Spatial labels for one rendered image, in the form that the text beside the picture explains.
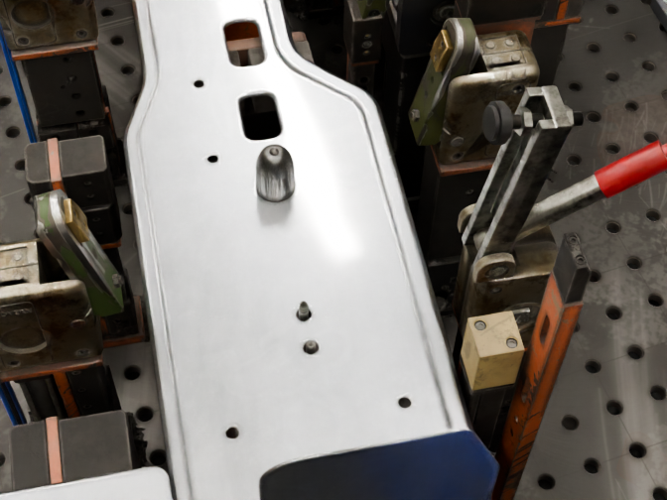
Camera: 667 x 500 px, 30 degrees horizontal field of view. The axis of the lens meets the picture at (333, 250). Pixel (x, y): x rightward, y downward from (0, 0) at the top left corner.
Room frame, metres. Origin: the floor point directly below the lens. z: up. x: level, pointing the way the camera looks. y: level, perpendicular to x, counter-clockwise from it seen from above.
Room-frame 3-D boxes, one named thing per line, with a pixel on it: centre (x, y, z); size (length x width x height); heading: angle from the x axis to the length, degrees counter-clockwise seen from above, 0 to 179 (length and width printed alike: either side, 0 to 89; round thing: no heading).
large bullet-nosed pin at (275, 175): (0.61, 0.05, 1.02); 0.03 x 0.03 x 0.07
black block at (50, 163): (0.64, 0.23, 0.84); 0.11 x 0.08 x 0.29; 103
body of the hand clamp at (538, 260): (0.53, -0.14, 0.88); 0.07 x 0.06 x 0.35; 103
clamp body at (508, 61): (0.70, -0.13, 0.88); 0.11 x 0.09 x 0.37; 103
